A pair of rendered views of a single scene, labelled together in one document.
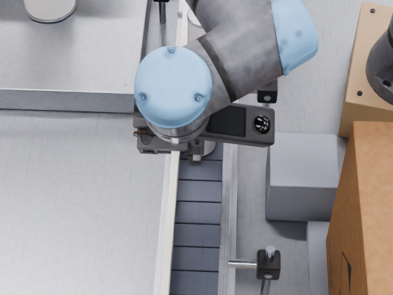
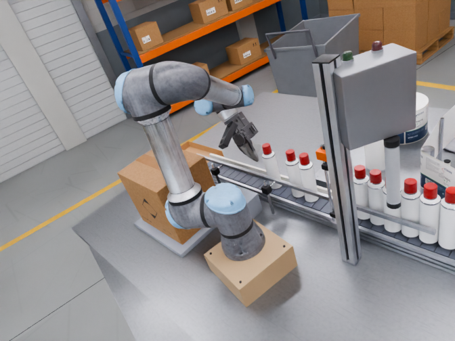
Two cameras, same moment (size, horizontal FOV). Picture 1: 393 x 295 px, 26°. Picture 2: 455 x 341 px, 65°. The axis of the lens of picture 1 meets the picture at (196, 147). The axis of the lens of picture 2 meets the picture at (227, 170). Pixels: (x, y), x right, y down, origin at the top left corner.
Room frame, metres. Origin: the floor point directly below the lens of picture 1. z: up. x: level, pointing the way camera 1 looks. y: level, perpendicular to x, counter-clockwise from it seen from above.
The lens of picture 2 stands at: (1.65, -0.86, 1.78)
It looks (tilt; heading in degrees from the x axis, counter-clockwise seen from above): 32 degrees down; 143
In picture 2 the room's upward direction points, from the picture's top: 19 degrees counter-clockwise
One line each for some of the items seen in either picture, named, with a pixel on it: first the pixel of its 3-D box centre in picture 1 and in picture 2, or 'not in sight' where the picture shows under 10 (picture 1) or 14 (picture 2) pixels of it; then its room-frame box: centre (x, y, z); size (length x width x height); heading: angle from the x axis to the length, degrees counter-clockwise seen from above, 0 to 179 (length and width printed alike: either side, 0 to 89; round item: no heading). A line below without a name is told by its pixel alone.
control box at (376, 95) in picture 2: not in sight; (370, 97); (1.29, -0.12, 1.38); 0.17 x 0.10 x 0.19; 52
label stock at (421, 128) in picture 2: not in sight; (401, 117); (1.11, 0.52, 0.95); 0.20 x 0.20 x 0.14
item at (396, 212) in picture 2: not in sight; (392, 203); (1.30, -0.04, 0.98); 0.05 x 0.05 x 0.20
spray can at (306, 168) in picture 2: not in sight; (307, 177); (0.99, -0.02, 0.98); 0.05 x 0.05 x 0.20
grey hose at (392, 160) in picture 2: not in sight; (393, 173); (1.34, -0.13, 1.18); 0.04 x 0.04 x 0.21
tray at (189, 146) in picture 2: not in sight; (188, 160); (0.19, 0.02, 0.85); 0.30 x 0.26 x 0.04; 177
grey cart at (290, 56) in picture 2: not in sight; (315, 63); (-0.34, 2.16, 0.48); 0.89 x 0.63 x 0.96; 96
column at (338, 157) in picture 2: not in sight; (340, 176); (1.22, -0.17, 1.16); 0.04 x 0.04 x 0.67; 87
